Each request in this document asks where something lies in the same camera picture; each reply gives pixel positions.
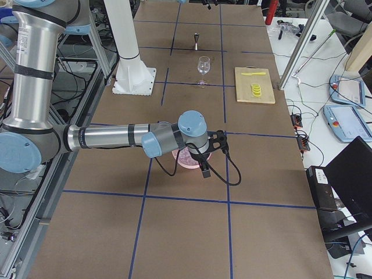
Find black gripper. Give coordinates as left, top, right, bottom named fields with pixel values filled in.
left=194, top=130, right=228, bottom=178

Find steel cocktail jigger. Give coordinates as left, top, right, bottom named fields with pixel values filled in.
left=194, top=33, right=199, bottom=51

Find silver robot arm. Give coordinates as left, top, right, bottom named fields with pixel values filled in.
left=1, top=1, right=228, bottom=177

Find clear ice cubes pile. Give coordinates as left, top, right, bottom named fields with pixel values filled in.
left=178, top=148, right=196, bottom=166

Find clear wine glass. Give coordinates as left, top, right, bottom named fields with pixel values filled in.
left=197, top=56, right=210, bottom=85

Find pink plastic bowl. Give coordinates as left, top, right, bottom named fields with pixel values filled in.
left=171, top=148, right=199, bottom=169

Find yellow lemon slices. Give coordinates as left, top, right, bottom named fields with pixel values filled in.
left=251, top=83, right=262, bottom=98

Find bamboo cutting board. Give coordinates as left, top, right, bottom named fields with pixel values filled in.
left=234, top=67, right=276, bottom=105

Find yellow plastic knife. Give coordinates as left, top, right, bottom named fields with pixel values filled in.
left=240, top=71, right=266, bottom=76

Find near blue teach pendant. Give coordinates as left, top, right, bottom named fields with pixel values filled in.
left=323, top=105, right=371, bottom=143

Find blue teach pendant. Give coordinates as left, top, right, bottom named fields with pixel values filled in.
left=323, top=105, right=371, bottom=143
left=329, top=74, right=366, bottom=108

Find far blue teach pendant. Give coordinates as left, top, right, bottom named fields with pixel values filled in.
left=329, top=74, right=366, bottom=108

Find long metal rod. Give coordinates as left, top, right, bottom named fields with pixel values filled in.
left=292, top=29, right=336, bottom=83

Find aluminium frame post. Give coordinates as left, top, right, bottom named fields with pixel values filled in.
left=278, top=0, right=329, bottom=90

